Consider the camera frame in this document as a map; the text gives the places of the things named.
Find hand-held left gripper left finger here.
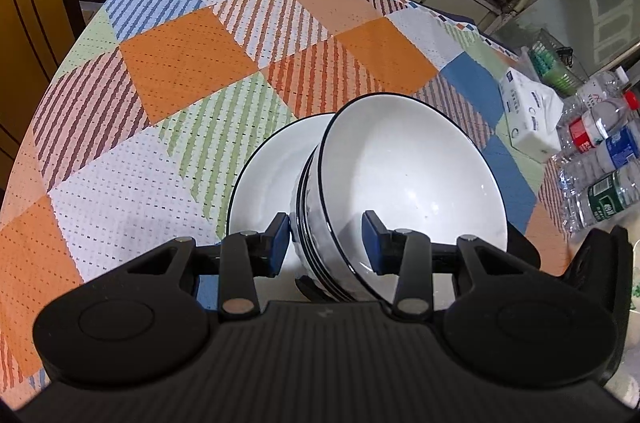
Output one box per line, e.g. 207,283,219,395
127,212,292,318

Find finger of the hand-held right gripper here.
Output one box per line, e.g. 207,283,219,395
507,228,541,276

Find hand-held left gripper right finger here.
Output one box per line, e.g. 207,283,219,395
361,210,516,319

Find white bowl with dark rim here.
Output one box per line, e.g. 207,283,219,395
320,93,508,304
295,148,361,300

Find white plate with black rim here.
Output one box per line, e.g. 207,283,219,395
226,113,458,309

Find green label water bottle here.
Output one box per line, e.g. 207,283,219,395
557,166,640,234

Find blue label water bottle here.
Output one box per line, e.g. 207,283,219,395
550,123,640,190

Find red label water bottle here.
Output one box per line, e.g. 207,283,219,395
557,90,640,154

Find white tissue pack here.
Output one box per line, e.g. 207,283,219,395
498,66,565,163

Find clear plastic water bottle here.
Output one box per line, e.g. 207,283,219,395
575,70,632,110

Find green plastic basket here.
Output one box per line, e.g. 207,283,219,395
520,28,583,96

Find patchwork tablecloth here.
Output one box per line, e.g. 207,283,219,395
0,0,573,409

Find yellow wooden chair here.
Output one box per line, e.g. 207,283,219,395
0,0,83,184

